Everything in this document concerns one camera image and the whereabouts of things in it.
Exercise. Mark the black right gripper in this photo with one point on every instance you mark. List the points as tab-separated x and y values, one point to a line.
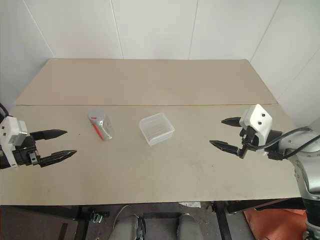
248	140

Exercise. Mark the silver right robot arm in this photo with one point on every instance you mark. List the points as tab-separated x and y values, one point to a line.
305	170

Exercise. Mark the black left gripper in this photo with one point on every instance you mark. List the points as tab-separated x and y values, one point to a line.
23	154

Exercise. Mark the metal caster wheel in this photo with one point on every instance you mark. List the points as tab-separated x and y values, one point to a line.
98	217

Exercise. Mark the grey rounded robot leg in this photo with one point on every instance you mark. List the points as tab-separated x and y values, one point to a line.
128	227
187	226

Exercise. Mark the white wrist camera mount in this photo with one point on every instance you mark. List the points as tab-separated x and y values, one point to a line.
11	135
258	122

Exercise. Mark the clear plastic square container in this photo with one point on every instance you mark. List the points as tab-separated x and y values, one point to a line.
156	128

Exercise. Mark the black metal table frame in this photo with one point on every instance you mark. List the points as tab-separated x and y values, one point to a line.
82	220

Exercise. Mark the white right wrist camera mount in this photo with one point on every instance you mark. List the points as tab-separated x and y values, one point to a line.
258	122

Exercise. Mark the crumpled white paper scrap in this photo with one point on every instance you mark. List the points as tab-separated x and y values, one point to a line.
191	204

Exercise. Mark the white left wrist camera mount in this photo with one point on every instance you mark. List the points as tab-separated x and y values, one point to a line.
11	135

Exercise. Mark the orange sheet on floor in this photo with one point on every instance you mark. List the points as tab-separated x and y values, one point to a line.
272	223

